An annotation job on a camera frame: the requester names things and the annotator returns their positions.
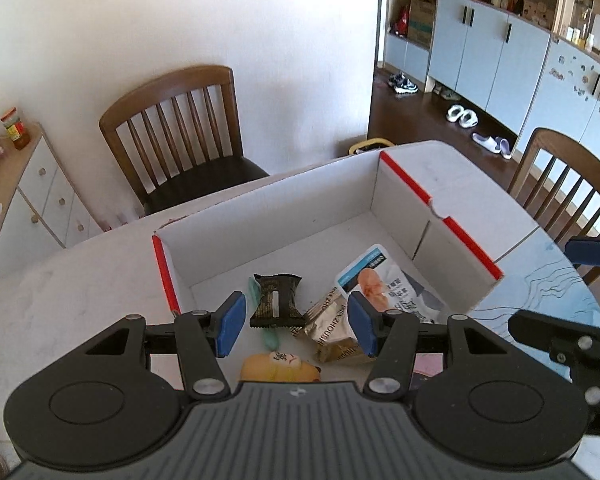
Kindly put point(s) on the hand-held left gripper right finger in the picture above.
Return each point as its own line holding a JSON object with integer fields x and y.
{"x": 362, "y": 322}

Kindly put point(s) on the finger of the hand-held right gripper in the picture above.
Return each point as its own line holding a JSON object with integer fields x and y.
{"x": 595, "y": 251}
{"x": 540, "y": 327}

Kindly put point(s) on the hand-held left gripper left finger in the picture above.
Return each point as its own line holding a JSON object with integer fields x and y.
{"x": 231, "y": 322}

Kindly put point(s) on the gold foil snack packet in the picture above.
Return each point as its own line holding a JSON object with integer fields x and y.
{"x": 330, "y": 332}

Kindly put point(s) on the mint green packet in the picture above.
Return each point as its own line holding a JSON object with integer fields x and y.
{"x": 270, "y": 339}

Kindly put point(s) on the white blue snack packet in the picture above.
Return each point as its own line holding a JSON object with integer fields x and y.
{"x": 375, "y": 280}

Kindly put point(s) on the black snack packet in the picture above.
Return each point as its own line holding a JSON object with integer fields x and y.
{"x": 277, "y": 300}

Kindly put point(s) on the yellow plush toy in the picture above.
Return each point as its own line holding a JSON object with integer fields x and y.
{"x": 280, "y": 367}

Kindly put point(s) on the red cardboard box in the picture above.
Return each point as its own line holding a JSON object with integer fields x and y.
{"x": 280, "y": 220}

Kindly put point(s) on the white marble desktop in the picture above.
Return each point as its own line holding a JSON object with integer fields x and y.
{"x": 80, "y": 285}

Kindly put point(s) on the printed table mat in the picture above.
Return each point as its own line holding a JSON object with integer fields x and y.
{"x": 530, "y": 280}

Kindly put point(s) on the wooden slatted chair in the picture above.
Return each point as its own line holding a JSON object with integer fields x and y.
{"x": 555, "y": 142}

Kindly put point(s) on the lavender slipper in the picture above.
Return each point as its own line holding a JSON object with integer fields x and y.
{"x": 485, "y": 142}
{"x": 505, "y": 149}

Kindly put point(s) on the yellow rimmed basket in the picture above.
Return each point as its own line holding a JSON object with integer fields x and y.
{"x": 360, "y": 144}

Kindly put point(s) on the white slipper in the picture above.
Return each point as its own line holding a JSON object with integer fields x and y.
{"x": 468, "y": 119}
{"x": 455, "y": 113}

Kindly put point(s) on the beige shoe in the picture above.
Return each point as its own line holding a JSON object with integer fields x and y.
{"x": 447, "y": 93}

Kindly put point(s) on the white sideboard with drawers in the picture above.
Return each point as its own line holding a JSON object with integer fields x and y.
{"x": 35, "y": 200}

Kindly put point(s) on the wooden chair with dark seat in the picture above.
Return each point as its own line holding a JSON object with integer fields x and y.
{"x": 180, "y": 82}

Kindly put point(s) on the brown cardboard carton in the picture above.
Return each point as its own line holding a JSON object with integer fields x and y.
{"x": 421, "y": 25}

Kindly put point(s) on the red lidded jar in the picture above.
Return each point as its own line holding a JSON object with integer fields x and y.
{"x": 16, "y": 130}

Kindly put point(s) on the red bag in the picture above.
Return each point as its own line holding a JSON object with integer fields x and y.
{"x": 401, "y": 22}

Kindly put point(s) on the light blue wall cabinet unit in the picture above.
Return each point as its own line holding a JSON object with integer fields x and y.
{"x": 480, "y": 55}

